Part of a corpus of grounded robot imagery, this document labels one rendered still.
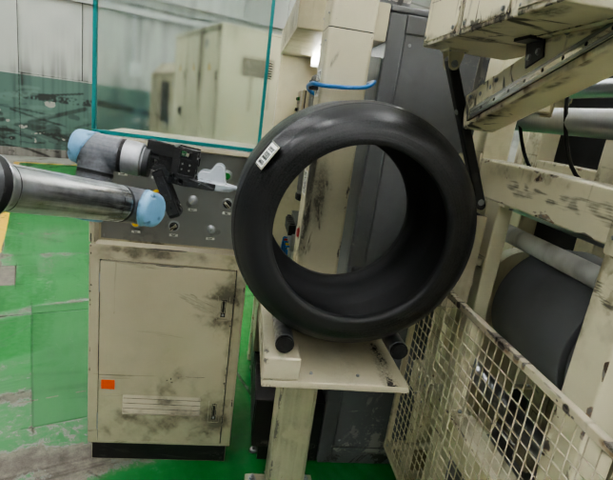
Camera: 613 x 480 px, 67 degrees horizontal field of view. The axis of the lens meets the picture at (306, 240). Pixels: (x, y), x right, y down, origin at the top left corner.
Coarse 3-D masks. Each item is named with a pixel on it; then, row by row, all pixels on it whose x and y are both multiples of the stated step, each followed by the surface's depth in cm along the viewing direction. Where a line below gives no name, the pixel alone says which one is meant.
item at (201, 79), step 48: (96, 0) 141; (144, 0) 143; (192, 0) 145; (240, 0) 146; (96, 48) 145; (144, 48) 147; (192, 48) 149; (240, 48) 150; (96, 96) 149; (144, 96) 151; (192, 96) 153; (240, 96) 154; (192, 144) 156; (240, 144) 159
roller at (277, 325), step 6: (276, 318) 118; (276, 324) 115; (282, 324) 114; (276, 330) 112; (282, 330) 110; (288, 330) 111; (276, 336) 110; (282, 336) 108; (288, 336) 108; (276, 342) 108; (282, 342) 108; (288, 342) 108; (276, 348) 109; (282, 348) 108; (288, 348) 109
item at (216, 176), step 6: (216, 168) 104; (222, 168) 105; (198, 174) 104; (204, 174) 104; (210, 174) 105; (216, 174) 105; (222, 174) 105; (198, 180) 104; (204, 180) 105; (210, 180) 105; (216, 180) 105; (222, 180) 105; (216, 186) 105; (222, 186) 105; (228, 186) 107
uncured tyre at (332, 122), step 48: (288, 144) 96; (336, 144) 96; (384, 144) 97; (432, 144) 99; (240, 192) 101; (432, 192) 128; (240, 240) 102; (432, 240) 130; (288, 288) 104; (336, 288) 135; (384, 288) 134; (432, 288) 108; (336, 336) 109; (384, 336) 114
